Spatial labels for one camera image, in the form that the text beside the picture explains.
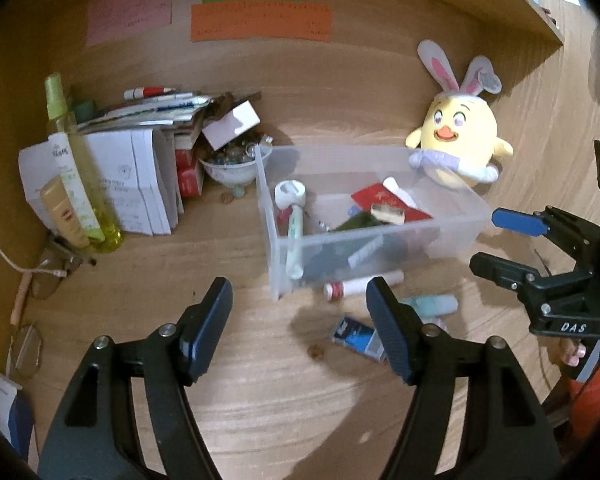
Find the pale green white tube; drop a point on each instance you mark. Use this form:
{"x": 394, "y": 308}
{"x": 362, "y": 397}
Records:
{"x": 294, "y": 240}

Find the wooden stick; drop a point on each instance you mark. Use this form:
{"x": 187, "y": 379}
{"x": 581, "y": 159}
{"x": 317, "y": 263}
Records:
{"x": 21, "y": 300}

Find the blue and white carton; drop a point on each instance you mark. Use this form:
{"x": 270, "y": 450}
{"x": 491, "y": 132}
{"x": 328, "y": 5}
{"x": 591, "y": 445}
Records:
{"x": 5, "y": 405}

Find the dark blue barcode box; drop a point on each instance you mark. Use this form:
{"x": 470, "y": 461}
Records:
{"x": 355, "y": 335}

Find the long white sachet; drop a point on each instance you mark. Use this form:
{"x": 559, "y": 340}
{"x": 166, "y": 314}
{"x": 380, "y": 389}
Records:
{"x": 400, "y": 191}

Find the red and white marker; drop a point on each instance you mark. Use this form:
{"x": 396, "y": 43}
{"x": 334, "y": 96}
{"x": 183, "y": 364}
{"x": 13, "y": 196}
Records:
{"x": 147, "y": 92}

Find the red booklet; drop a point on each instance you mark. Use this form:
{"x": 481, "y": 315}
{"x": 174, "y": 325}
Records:
{"x": 375, "y": 195}

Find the person's right hand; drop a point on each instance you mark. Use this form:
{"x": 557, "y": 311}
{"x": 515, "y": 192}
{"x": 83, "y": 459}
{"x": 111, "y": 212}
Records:
{"x": 572, "y": 352}

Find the yellow spray bottle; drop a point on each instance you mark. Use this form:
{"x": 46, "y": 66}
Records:
{"x": 87, "y": 195}

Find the beige cream tube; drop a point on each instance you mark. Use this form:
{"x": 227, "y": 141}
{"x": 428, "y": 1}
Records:
{"x": 62, "y": 210}

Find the orange paper note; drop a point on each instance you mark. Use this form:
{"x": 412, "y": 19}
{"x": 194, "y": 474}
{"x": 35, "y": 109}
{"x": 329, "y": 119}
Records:
{"x": 260, "y": 22}

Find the small teal bottle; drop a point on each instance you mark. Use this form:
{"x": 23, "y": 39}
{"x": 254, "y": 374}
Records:
{"x": 430, "y": 304}

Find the green bottle with white cap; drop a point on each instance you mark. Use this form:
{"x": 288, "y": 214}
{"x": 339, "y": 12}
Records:
{"x": 360, "y": 225}

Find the pink paper note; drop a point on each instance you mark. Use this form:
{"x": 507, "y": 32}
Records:
{"x": 130, "y": 12}

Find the small white cardboard box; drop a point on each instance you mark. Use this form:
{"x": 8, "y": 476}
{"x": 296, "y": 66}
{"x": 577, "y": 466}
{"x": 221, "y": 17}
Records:
{"x": 230, "y": 125}

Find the red boxes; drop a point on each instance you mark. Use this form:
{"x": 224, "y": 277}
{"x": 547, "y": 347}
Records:
{"x": 187, "y": 180}

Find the clear plastic storage bin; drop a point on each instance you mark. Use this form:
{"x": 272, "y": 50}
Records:
{"x": 430, "y": 240}

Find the white printed paper box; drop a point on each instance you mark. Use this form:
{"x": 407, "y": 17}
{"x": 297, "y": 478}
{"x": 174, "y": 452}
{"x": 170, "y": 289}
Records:
{"x": 135, "y": 180}

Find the wooden shelf board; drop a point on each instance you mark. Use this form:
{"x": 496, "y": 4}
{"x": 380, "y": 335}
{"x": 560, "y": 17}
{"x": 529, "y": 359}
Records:
{"x": 520, "y": 0}

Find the glass bowl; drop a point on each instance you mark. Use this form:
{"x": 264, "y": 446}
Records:
{"x": 230, "y": 170}

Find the small brown coin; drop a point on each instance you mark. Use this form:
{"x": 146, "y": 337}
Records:
{"x": 316, "y": 352}

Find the yellow chick plush toy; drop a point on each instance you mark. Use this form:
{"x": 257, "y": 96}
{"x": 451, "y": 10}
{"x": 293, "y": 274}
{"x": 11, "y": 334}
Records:
{"x": 460, "y": 130}

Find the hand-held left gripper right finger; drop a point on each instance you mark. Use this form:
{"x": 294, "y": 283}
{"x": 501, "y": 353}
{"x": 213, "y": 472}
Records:
{"x": 392, "y": 330}

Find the white tube with red cap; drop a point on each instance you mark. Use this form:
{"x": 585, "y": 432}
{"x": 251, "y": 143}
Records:
{"x": 355, "y": 287}

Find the eyeglasses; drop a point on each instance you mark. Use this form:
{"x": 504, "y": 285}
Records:
{"x": 67, "y": 255}

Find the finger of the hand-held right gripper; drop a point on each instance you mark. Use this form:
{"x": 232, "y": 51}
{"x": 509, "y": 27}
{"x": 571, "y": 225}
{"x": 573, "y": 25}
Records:
{"x": 520, "y": 221}
{"x": 502, "y": 266}

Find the stack of booklets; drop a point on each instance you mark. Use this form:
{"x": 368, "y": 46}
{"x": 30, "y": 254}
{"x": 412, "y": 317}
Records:
{"x": 145, "y": 115}

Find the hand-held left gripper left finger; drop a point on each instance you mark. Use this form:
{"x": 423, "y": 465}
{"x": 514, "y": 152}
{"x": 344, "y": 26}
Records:
{"x": 207, "y": 330}

